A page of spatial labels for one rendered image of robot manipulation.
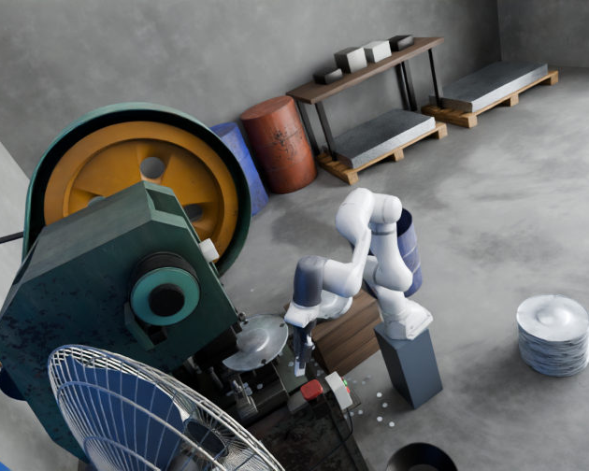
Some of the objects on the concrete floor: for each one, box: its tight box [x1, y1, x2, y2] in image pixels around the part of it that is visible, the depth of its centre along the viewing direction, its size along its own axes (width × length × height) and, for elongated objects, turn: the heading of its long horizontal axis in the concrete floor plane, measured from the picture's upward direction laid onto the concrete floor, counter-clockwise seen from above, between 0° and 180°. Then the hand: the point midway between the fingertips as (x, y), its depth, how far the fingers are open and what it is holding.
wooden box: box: [283, 289, 382, 377], centre depth 244 cm, size 40×38×35 cm
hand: (300, 365), depth 136 cm, fingers closed
